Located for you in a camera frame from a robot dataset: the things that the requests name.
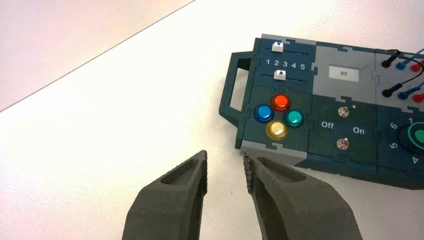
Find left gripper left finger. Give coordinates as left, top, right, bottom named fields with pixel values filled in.
left=121, top=149, right=209, bottom=240

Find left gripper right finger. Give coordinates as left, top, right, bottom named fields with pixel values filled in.
left=242, top=150, right=364, bottom=240

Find green teardrop rotary knob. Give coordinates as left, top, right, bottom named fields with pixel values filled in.
left=397, top=120, right=424, bottom=154

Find yellow round push button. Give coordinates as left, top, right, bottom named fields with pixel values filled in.
left=265, top=119, right=289, bottom=141

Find blue grey control box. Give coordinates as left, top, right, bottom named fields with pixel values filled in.
left=218, top=33, right=424, bottom=191

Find teal round push button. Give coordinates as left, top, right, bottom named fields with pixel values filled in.
left=283, top=108, right=305, bottom=129

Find blue round push button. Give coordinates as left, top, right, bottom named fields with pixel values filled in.
left=253, top=103, right=275, bottom=124

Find red round push button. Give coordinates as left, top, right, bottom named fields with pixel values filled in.
left=269, top=93, right=292, bottom=114

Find small white display screen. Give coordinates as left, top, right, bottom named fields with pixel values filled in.
left=328, top=64, right=361, bottom=83

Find black jumper cable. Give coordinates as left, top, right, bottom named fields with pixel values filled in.
left=380, top=48, right=424, bottom=99

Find red jumper cable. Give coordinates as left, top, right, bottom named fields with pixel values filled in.
left=410, top=59, right=424, bottom=104

